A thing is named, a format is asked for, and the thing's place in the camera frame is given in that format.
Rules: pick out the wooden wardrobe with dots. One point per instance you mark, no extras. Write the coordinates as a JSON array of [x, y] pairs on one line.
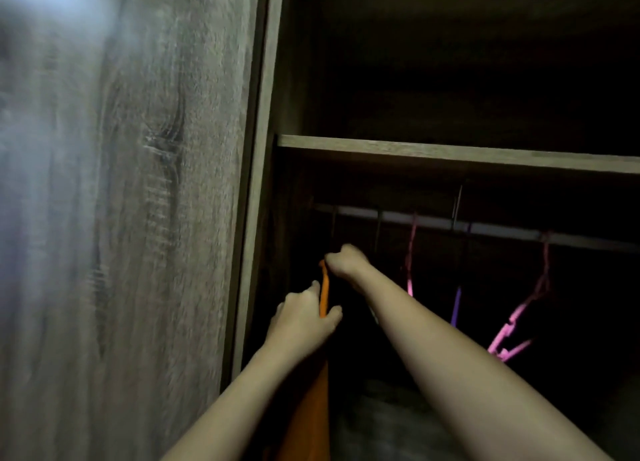
[[150, 225]]

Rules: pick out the purple plastic hanger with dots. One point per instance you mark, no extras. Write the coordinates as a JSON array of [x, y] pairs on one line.
[[456, 308]]

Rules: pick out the person's left forearm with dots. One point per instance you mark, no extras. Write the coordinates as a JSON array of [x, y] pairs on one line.
[[230, 415]]

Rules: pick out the person's right hand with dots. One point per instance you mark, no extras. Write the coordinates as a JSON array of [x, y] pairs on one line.
[[347, 263]]

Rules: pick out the orange t-shirt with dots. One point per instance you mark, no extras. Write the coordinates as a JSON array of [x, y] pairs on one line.
[[310, 425]]

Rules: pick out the pink plastic hanger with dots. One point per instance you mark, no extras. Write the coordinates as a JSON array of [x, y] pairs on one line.
[[512, 325], [410, 280]]

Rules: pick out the thin metal rail support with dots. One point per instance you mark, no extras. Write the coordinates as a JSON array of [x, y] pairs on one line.
[[456, 208]]

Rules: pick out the person's right forearm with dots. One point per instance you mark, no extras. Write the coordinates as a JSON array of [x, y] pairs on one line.
[[460, 385]]

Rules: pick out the person's left hand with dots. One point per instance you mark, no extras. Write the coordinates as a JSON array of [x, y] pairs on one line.
[[300, 325]]

